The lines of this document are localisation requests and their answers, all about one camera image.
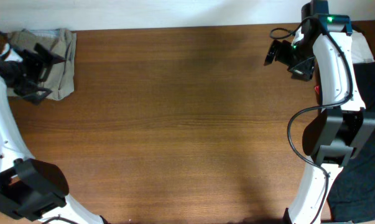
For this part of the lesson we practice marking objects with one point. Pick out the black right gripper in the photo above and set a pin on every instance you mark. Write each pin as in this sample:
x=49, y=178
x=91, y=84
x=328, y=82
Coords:
x=305, y=71

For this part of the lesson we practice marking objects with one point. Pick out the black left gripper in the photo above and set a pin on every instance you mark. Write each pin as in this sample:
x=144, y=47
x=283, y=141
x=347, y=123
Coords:
x=37, y=69

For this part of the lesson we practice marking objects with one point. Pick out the khaki green shorts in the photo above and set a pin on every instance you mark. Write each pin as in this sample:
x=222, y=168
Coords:
x=59, y=41

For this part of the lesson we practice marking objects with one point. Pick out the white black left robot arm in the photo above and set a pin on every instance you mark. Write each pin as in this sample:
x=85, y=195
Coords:
x=30, y=188

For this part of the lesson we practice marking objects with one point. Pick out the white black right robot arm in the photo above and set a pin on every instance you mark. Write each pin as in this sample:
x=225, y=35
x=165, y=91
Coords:
x=323, y=42

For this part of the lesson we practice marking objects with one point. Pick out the red cloth in pile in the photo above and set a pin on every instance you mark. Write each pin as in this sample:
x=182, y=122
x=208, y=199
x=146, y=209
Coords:
x=317, y=90

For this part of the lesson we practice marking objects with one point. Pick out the beige cloth in pile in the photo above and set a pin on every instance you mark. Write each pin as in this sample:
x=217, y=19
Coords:
x=360, y=49

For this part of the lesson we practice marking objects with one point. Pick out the black clothing pile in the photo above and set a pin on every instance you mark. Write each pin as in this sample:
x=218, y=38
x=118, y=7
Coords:
x=352, y=196

